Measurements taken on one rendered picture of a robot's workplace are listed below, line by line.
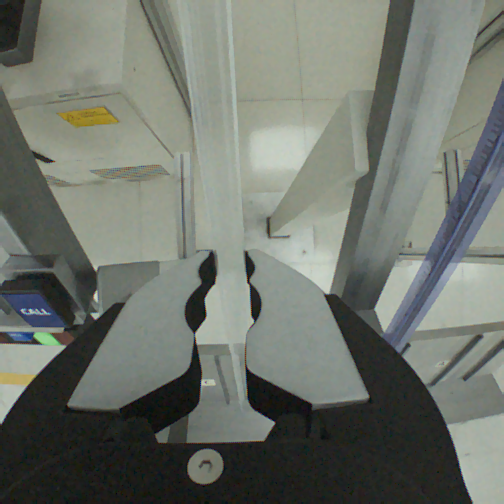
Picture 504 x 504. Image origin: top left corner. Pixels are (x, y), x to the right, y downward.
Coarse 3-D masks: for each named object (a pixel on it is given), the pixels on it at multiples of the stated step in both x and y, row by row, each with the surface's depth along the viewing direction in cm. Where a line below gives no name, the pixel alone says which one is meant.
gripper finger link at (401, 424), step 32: (352, 320) 8; (352, 352) 7; (384, 352) 7; (384, 384) 6; (416, 384) 6; (320, 416) 5; (352, 416) 5; (384, 416) 5; (416, 416) 5; (384, 448) 5; (416, 448) 5; (448, 448) 5; (416, 480) 4; (448, 480) 4
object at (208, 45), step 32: (192, 0) 6; (224, 0) 6; (192, 32) 7; (224, 32) 7; (192, 64) 7; (224, 64) 7; (192, 96) 8; (224, 96) 8; (224, 128) 9; (224, 160) 9; (224, 192) 10; (224, 224) 11; (224, 256) 12; (224, 288) 14
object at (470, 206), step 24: (480, 144) 10; (480, 168) 10; (456, 192) 12; (480, 192) 11; (456, 216) 12; (480, 216) 12; (456, 240) 13; (432, 264) 14; (456, 264) 14; (432, 288) 15; (408, 312) 17; (384, 336) 20; (408, 336) 19
